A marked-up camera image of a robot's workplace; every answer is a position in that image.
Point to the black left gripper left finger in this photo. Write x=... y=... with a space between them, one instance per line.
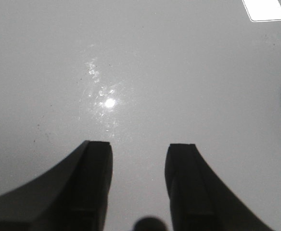
x=71 y=196

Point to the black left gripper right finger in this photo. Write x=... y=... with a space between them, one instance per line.
x=199 y=199

